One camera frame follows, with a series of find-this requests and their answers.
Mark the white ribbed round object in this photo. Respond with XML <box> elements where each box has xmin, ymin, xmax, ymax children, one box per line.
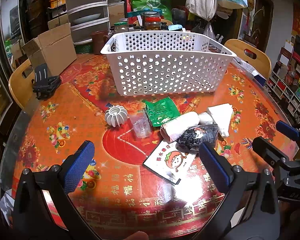
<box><xmin>105</xmin><ymin>105</ymin><xmax>128</xmax><ymax>127</ymax></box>

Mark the white perforated plastic basket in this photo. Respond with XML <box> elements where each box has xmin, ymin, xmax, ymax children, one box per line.
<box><xmin>101</xmin><ymin>30</ymin><xmax>236</xmax><ymax>96</ymax></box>

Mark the white pink towel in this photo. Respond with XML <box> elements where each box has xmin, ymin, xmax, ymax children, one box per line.
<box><xmin>160</xmin><ymin>112</ymin><xmax>200</xmax><ymax>142</ymax></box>

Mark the tomato cartoon white packet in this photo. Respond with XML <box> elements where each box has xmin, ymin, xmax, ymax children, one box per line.
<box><xmin>143</xmin><ymin>140</ymin><xmax>198</xmax><ymax>185</ymax></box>

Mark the wooden chair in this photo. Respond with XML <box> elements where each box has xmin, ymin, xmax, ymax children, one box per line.
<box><xmin>8</xmin><ymin>59</ymin><xmax>34</xmax><ymax>109</ymax></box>
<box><xmin>224</xmin><ymin>39</ymin><xmax>271</xmax><ymax>79</ymax></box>

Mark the clear plastic bag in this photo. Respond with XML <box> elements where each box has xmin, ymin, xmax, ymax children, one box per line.
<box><xmin>129</xmin><ymin>112</ymin><xmax>152</xmax><ymax>139</ymax></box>

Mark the green shopping bag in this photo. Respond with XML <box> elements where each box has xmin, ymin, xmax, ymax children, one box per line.
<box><xmin>130</xmin><ymin>0</ymin><xmax>172</xmax><ymax>22</ymax></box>

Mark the folded white tissue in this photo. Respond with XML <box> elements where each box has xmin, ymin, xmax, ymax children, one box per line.
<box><xmin>207</xmin><ymin>103</ymin><xmax>233</xmax><ymax>138</ymax></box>

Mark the left wooden chair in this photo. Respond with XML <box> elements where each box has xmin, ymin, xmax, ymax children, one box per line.
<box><xmin>8</xmin><ymin>59</ymin><xmax>34</xmax><ymax>109</ymax></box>

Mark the right wooden chair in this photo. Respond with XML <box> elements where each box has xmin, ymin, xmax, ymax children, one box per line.
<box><xmin>224</xmin><ymin>39</ymin><xmax>271</xmax><ymax>79</ymax></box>

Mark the small cardboard box behind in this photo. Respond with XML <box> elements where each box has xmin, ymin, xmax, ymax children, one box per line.
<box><xmin>108</xmin><ymin>1</ymin><xmax>125</xmax><ymax>27</ymax></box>

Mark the black phone stand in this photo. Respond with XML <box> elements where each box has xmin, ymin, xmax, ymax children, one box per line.
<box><xmin>31</xmin><ymin>63</ymin><xmax>62</xmax><ymax>100</ymax></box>

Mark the grey stacked drawer unit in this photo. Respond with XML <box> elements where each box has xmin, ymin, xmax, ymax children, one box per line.
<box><xmin>65</xmin><ymin>0</ymin><xmax>110</xmax><ymax>46</ymax></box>

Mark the brown ceramic mug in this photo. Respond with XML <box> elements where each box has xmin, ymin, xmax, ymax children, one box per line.
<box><xmin>91</xmin><ymin>30</ymin><xmax>109</xmax><ymax>55</ymax></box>

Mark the green foil snack packet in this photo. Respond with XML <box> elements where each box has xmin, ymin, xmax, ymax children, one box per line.
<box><xmin>145</xmin><ymin>97</ymin><xmax>180</xmax><ymax>127</ymax></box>

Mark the red lidded glass jar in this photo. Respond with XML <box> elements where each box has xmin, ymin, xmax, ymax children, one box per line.
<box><xmin>144</xmin><ymin>17</ymin><xmax>161</xmax><ymax>30</ymax></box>

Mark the black knitted cloth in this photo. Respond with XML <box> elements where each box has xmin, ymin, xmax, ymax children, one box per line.
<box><xmin>177</xmin><ymin>124</ymin><xmax>218</xmax><ymax>152</ymax></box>

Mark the white shelf with items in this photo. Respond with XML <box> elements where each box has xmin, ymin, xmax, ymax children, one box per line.
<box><xmin>265</xmin><ymin>35</ymin><xmax>300</xmax><ymax>128</ymax></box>

